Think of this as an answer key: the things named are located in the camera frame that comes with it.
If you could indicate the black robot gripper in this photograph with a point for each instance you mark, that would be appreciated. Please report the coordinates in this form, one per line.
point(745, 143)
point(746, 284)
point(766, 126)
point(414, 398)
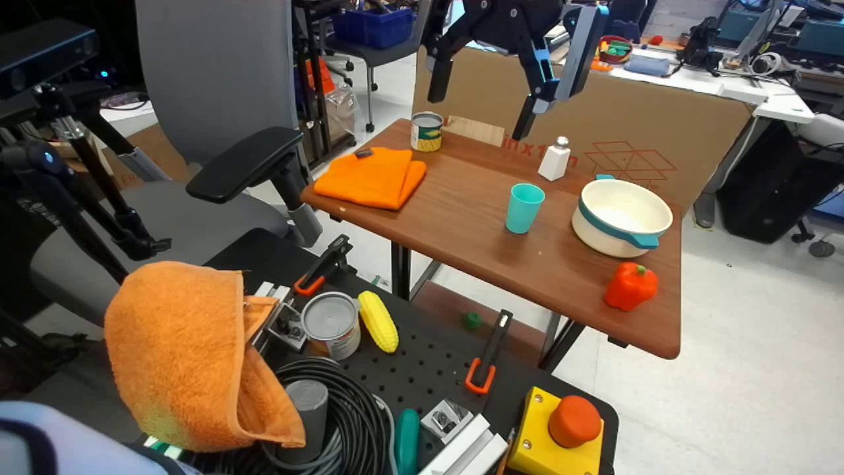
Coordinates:
point(521, 27)

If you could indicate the orange cloth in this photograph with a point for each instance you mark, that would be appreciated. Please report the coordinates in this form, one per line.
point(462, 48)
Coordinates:
point(381, 181)

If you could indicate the blue storage bin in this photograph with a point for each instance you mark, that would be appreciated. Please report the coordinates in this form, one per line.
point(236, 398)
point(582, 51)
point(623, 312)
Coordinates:
point(379, 31)

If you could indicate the yellow green tin can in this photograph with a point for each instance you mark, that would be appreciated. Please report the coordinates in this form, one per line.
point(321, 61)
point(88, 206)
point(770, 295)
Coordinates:
point(426, 131)

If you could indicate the white salt shaker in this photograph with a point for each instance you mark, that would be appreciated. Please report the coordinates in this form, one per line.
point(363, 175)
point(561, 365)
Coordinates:
point(555, 159)

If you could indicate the teal plastic cup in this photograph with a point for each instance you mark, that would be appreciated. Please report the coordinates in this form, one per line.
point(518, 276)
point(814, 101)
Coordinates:
point(524, 206)

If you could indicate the brown cardboard panel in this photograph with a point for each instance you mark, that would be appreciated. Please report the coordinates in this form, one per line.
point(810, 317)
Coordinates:
point(654, 137)

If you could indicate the white background desk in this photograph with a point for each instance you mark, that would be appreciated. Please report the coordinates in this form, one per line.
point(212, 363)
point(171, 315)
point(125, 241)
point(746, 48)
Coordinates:
point(769, 100)

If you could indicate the grey office chair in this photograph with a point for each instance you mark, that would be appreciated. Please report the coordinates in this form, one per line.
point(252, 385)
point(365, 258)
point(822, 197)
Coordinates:
point(223, 85)

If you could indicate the orange black clamp rear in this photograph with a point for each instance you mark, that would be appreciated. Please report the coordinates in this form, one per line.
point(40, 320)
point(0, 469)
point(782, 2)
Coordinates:
point(334, 258)

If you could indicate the orange black clamp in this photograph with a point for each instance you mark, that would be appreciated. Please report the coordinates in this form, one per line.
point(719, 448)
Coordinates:
point(334, 258)
point(484, 369)

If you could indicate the small green ball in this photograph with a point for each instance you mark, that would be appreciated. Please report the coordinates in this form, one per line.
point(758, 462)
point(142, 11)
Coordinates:
point(472, 320)

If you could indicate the orange toy bell pepper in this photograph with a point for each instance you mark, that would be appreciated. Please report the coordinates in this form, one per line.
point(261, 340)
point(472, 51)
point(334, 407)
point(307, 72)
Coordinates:
point(632, 287)

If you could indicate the yellow toy corn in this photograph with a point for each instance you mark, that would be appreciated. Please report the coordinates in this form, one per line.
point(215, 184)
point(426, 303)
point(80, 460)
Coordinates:
point(379, 323)

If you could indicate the black bag under desk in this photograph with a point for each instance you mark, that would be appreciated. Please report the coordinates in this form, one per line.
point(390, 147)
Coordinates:
point(775, 184)

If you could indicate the grey metal cup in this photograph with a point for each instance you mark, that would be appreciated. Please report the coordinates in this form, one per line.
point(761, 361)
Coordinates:
point(331, 323)

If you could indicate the black perforated cart top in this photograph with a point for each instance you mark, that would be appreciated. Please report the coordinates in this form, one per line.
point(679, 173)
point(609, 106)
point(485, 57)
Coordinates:
point(431, 361)

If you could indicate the yellow box red button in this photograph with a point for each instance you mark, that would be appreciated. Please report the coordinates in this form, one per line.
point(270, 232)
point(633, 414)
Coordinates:
point(558, 436)

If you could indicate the large orange towel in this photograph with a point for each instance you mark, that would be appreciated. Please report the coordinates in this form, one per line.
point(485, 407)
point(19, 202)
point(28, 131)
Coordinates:
point(179, 352)

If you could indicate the white bowl teal handles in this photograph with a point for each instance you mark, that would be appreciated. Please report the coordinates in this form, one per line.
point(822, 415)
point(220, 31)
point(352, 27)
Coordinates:
point(620, 217)

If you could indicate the teal handled tool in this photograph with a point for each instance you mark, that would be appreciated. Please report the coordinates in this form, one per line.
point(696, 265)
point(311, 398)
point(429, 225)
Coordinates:
point(406, 443)

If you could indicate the black camera tripod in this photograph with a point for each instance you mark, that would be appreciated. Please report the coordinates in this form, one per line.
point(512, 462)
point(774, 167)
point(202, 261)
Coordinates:
point(30, 65)

